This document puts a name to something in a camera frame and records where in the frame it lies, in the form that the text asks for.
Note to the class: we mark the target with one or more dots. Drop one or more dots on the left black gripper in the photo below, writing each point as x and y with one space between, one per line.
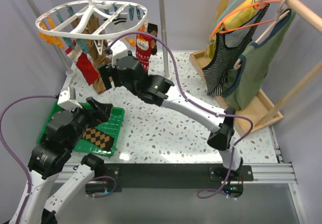
96 118

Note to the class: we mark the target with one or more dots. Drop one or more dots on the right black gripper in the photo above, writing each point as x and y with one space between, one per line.
105 72

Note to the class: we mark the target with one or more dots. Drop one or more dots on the brown argyle sock front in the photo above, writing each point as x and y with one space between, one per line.
98 138

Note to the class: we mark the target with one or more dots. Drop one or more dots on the brown argyle sock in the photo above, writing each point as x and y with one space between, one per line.
152 29
98 138

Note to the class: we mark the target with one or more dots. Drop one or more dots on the red christmas sock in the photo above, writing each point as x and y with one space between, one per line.
82 62
143 50

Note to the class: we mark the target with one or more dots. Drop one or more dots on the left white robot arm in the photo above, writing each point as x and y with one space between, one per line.
48 158

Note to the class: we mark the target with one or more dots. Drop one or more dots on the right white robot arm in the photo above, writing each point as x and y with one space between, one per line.
157 90

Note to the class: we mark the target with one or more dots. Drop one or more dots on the white round clip hanger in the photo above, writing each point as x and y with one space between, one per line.
109 10

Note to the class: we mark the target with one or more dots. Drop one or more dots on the teal clothes hanger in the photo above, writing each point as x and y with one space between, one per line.
227 10

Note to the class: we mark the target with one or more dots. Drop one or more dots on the orange clothes hanger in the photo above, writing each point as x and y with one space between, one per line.
221 27

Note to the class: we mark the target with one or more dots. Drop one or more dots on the wooden clothes hanger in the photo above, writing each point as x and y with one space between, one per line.
274 20

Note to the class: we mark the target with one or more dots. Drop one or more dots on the tan plain sock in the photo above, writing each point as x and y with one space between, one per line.
92 26

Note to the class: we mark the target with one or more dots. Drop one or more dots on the green plastic tray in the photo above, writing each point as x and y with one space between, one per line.
110 128

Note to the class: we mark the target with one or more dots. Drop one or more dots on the white striped sock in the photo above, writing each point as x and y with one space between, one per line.
118 24

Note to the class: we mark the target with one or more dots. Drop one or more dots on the brown argyle sock back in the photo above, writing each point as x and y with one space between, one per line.
152 29

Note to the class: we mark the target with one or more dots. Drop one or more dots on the black striped tank top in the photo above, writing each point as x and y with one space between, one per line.
228 48

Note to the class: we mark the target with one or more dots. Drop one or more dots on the wooden clothes rack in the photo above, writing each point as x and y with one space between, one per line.
261 110

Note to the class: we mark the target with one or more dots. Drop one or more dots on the green tank top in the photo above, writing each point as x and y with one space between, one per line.
243 84

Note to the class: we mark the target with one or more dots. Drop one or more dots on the yellow shirt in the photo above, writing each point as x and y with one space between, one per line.
236 20

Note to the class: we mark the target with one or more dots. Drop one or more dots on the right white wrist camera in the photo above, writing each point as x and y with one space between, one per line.
117 51

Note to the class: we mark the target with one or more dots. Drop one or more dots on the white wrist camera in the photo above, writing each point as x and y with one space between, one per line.
67 99
117 51

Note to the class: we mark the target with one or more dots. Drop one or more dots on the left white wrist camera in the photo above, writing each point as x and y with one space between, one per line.
67 99

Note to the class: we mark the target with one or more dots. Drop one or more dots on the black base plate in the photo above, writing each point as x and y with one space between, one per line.
170 176

